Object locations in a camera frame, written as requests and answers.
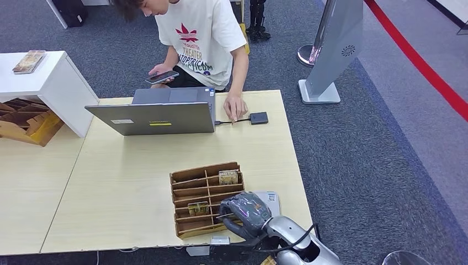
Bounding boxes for person's right hand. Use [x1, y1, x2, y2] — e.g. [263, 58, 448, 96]
[148, 63, 173, 84]

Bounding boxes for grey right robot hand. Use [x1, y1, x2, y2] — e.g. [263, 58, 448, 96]
[219, 191, 273, 241]

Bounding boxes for person's left hand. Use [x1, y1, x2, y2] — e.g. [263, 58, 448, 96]
[223, 92, 248, 125]

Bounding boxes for black smartphone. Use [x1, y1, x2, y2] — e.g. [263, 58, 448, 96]
[145, 70, 180, 85]

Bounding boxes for small black card reader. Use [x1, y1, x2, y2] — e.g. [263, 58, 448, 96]
[249, 112, 269, 125]

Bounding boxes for person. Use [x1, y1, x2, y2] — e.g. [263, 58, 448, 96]
[111, 0, 250, 125]

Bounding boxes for spare wooden card organizer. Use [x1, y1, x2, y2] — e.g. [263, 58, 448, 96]
[0, 97, 65, 147]

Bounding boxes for white flat device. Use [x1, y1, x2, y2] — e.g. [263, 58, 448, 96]
[252, 190, 281, 217]

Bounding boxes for grey laptop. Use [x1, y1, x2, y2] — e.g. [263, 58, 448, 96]
[84, 86, 216, 137]

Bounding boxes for white bar under desk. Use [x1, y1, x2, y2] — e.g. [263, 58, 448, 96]
[185, 246, 211, 257]

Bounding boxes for yellow stool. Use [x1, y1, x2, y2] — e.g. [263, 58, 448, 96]
[238, 22, 251, 56]

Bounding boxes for black robot legs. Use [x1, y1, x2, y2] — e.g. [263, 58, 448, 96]
[246, 0, 272, 40]

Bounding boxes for white side table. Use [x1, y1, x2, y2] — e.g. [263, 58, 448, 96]
[0, 50, 99, 138]

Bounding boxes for black box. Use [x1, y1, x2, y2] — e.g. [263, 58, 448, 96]
[52, 0, 89, 27]

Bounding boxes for grey kiosk stand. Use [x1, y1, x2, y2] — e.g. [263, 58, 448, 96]
[298, 0, 365, 105]

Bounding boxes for stack of cards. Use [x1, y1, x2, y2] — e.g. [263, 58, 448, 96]
[12, 49, 46, 75]

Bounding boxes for clear round object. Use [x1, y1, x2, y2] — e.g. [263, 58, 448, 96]
[381, 250, 434, 265]

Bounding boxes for red barrier belt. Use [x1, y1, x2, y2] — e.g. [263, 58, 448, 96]
[365, 0, 468, 121]

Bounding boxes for black card reader cable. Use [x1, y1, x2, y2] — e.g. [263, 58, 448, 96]
[214, 118, 251, 126]

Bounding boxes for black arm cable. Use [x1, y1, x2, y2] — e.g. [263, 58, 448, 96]
[252, 224, 317, 254]

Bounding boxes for chrome stanchion post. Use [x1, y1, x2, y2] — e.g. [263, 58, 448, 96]
[297, 0, 337, 67]

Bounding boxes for white furniture frame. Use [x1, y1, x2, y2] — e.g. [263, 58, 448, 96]
[45, 0, 112, 29]

